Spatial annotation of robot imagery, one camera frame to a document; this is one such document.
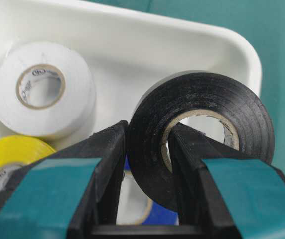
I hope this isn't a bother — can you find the white tape roll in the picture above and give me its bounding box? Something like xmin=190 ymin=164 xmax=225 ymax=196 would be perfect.
xmin=0 ymin=42 xmax=96 ymax=139

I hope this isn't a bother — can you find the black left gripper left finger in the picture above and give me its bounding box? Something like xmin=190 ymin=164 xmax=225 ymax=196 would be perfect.
xmin=0 ymin=120 xmax=128 ymax=239

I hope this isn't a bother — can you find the white plastic case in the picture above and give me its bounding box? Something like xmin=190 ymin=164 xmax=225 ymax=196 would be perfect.
xmin=0 ymin=0 xmax=263 ymax=226

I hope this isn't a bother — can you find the blue tape roll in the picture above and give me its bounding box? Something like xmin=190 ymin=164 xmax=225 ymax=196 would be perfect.
xmin=116 ymin=160 xmax=178 ymax=225

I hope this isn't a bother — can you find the yellow tape roll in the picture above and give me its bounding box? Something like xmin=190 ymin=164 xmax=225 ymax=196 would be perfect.
xmin=0 ymin=135 xmax=56 ymax=191

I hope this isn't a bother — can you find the black tape roll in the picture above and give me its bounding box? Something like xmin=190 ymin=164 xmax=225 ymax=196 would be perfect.
xmin=126 ymin=71 xmax=275 ymax=211

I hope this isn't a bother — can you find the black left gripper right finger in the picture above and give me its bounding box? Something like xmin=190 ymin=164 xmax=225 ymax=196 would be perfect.
xmin=168 ymin=124 xmax=285 ymax=239

